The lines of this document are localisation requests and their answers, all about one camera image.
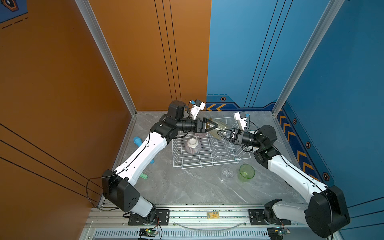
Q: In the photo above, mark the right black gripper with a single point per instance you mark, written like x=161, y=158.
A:
x=237, y=137

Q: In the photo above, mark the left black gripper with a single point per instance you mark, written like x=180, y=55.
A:
x=202, y=126

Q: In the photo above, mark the ribbed white bowl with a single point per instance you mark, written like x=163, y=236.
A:
x=193, y=146

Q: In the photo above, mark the clear glass cup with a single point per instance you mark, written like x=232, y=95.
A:
x=228, y=172

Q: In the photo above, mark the green glass cup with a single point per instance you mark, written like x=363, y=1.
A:
x=246, y=173

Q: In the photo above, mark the yellow glass cup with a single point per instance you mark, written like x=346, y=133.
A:
x=221, y=125

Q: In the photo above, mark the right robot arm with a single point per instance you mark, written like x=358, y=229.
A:
x=325, y=210

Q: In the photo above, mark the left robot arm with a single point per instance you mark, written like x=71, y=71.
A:
x=119, y=184

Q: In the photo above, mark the blue cylindrical tool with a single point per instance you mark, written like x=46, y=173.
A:
x=138, y=142

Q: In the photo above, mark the yellow sticker tag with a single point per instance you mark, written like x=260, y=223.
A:
x=213, y=215

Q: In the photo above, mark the green terminal block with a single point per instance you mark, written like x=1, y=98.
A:
x=144, y=176

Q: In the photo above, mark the right circuit board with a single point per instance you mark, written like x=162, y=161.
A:
x=278, y=234

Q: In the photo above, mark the left green circuit board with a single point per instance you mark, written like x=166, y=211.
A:
x=148, y=234

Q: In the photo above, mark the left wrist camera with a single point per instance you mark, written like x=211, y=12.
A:
x=197, y=106

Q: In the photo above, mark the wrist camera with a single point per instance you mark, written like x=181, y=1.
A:
x=242, y=120
x=197, y=106

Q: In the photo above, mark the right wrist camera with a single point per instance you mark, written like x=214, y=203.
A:
x=242, y=120

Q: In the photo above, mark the white wire dish rack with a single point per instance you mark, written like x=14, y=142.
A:
x=214, y=151

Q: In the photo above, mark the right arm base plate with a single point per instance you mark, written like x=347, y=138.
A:
x=257, y=218

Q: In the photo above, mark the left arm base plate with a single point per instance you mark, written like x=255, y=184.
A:
x=159, y=216

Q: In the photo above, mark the right aluminium corner post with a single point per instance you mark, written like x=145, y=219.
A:
x=314, y=41

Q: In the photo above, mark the aluminium corner post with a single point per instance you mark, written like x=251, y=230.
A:
x=101, y=42
x=314, y=41

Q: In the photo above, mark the left aluminium corner post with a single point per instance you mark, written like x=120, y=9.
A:
x=101, y=42

